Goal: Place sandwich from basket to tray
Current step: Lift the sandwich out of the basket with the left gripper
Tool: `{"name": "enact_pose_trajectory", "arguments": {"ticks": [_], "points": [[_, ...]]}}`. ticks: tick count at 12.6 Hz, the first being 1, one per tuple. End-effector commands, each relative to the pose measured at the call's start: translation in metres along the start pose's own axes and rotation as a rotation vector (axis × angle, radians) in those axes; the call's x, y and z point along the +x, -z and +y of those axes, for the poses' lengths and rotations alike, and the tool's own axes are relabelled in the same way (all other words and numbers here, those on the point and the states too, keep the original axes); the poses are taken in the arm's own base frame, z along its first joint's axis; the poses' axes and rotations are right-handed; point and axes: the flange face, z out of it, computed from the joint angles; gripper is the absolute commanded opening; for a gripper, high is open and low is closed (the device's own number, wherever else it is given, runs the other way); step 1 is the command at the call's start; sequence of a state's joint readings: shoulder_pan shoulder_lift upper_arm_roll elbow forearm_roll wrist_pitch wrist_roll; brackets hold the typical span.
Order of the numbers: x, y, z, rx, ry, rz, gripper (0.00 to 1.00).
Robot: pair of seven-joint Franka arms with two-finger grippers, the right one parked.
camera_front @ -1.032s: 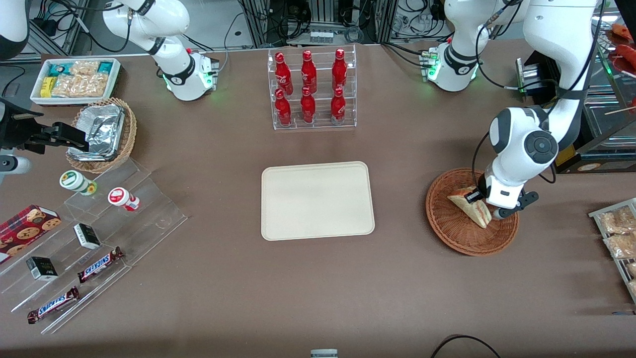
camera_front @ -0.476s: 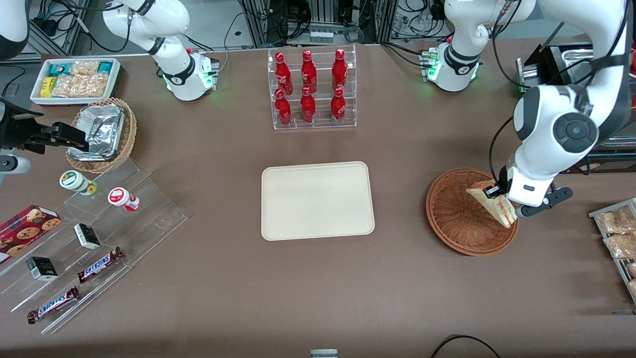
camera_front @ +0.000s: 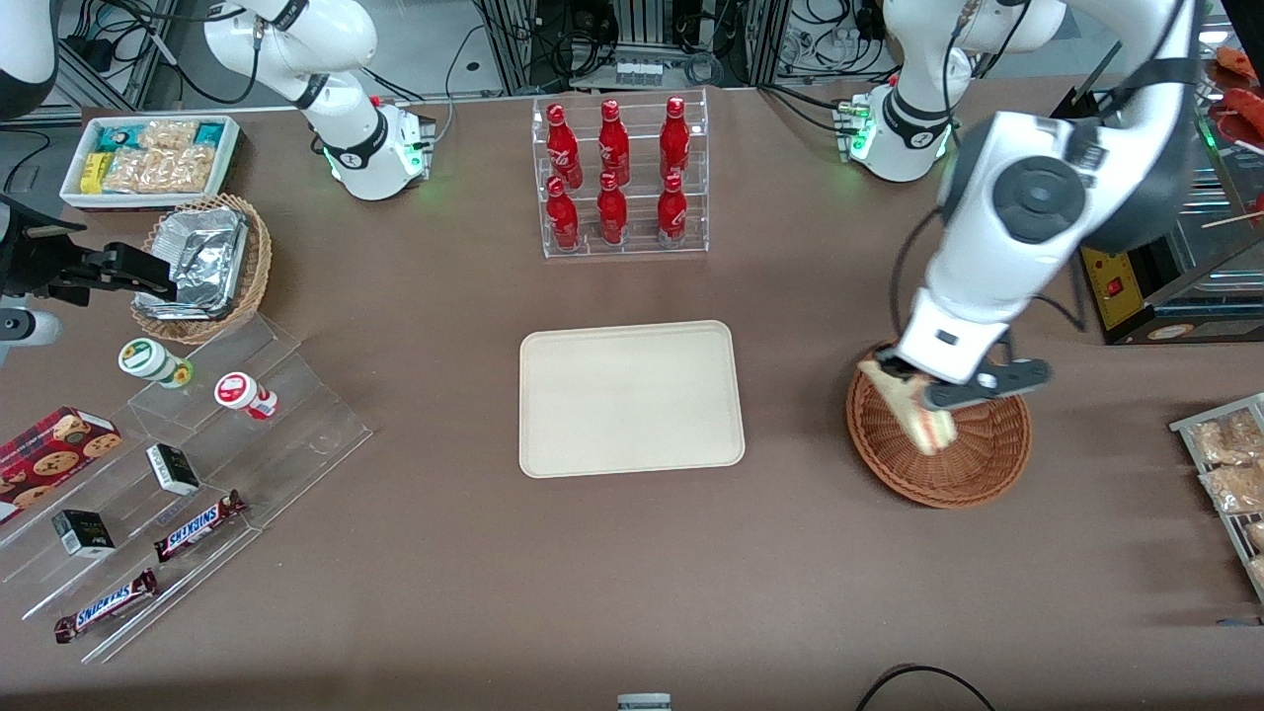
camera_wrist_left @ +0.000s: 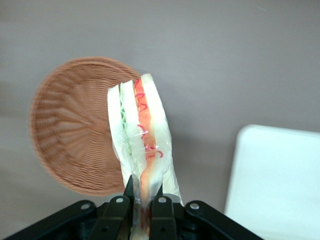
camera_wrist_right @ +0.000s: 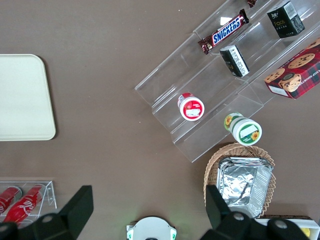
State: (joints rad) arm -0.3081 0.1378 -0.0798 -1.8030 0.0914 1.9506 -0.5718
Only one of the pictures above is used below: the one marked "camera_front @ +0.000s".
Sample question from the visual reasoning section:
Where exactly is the snickers chocolate bar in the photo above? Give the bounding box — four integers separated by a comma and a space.
53, 569, 159, 645
153, 491, 248, 564

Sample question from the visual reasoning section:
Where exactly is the red cookie box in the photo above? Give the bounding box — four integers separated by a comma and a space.
0, 406, 123, 524

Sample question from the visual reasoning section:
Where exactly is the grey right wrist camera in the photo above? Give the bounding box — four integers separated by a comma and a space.
0, 308, 63, 349

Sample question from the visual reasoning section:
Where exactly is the clear acrylic stepped shelf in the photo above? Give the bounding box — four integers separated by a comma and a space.
0, 314, 374, 665

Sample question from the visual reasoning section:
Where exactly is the grey wire rack tray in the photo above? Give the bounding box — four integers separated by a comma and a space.
1169, 393, 1264, 603

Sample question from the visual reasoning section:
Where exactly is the red lid yoghurt cup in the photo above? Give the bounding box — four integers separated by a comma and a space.
214, 371, 279, 422

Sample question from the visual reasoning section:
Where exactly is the aluminium foil container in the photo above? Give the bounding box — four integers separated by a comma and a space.
133, 207, 250, 321

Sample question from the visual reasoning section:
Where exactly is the red cola bottle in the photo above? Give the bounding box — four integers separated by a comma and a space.
596, 172, 629, 246
657, 173, 688, 248
546, 103, 584, 189
545, 176, 581, 250
597, 99, 631, 187
660, 96, 691, 184

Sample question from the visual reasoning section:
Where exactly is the clear bag of crackers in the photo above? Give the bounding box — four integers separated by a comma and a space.
138, 120, 198, 151
104, 146, 216, 195

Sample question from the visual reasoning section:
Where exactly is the black cable loop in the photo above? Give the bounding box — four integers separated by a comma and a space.
854, 664, 998, 711

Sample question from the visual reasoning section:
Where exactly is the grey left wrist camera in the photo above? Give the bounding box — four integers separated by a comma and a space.
973, 358, 1054, 398

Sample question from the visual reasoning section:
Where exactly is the tan oval wicker basket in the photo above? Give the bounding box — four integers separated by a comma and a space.
130, 194, 274, 345

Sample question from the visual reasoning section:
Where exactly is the small black box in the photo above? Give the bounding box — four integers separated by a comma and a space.
146, 443, 201, 497
51, 510, 117, 559

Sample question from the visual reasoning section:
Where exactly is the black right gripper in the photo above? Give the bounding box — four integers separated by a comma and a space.
0, 197, 180, 303

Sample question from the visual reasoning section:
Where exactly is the white rectangular snack bin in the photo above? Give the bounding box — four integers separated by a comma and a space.
59, 115, 241, 211

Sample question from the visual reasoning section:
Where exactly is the beige plastic tray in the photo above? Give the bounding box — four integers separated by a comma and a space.
519, 320, 746, 479

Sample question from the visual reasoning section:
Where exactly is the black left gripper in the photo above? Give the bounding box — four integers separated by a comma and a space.
873, 346, 1012, 412

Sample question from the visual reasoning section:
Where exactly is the green lid yoghurt cup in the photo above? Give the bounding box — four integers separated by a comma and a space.
118, 338, 194, 389

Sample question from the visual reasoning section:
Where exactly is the brown round wicker basket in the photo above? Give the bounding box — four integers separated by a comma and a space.
845, 341, 1033, 510

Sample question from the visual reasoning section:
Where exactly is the triangular sandwich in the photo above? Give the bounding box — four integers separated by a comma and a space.
857, 357, 957, 456

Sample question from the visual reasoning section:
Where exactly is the clear acrylic bottle rack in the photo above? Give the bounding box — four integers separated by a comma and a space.
531, 89, 710, 260

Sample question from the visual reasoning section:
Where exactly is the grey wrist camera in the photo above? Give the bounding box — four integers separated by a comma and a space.
973, 358, 1054, 398
0, 308, 63, 349

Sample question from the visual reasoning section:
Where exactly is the black hot food display case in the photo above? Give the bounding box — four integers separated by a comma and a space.
1049, 20, 1264, 347

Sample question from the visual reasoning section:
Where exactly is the aluminium frame with cables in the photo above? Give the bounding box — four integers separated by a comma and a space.
474, 0, 791, 95

